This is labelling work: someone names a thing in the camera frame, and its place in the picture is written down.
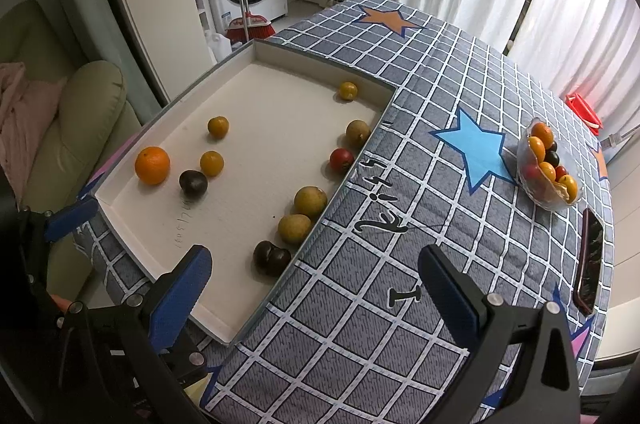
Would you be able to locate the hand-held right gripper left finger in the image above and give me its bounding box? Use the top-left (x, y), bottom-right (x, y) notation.
top-left (50, 245), bottom-right (213, 424)

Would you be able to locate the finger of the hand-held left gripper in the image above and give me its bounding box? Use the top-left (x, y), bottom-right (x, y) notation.
top-left (22, 197), bottom-right (100, 255)

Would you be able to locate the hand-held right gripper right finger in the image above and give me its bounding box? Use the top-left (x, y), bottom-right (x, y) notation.
top-left (417, 244), bottom-right (583, 424)

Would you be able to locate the large orange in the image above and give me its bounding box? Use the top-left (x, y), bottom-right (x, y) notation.
top-left (134, 146), bottom-right (171, 186)

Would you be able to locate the brownish yellow round fruit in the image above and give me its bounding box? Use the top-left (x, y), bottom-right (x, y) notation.
top-left (293, 186), bottom-right (328, 220)
top-left (278, 214), bottom-right (313, 245)
top-left (345, 119), bottom-right (372, 149)

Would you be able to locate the clear glass bowl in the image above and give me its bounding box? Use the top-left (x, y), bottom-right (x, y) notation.
top-left (515, 116), bottom-right (586, 211)

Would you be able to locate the white shallow tray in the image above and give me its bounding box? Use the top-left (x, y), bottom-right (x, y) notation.
top-left (92, 38), bottom-right (397, 346)

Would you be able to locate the pink cloth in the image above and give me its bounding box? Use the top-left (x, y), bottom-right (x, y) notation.
top-left (0, 61), bottom-right (68, 200)

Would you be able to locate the black smartphone red case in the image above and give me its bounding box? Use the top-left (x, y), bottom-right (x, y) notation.
top-left (571, 207), bottom-right (606, 317)

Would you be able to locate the white plastic jug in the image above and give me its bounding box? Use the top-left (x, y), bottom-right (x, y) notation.
top-left (204, 29), bottom-right (233, 61)

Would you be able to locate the red plastic bucket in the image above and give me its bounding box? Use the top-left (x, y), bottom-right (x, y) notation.
top-left (565, 91), bottom-right (606, 136)

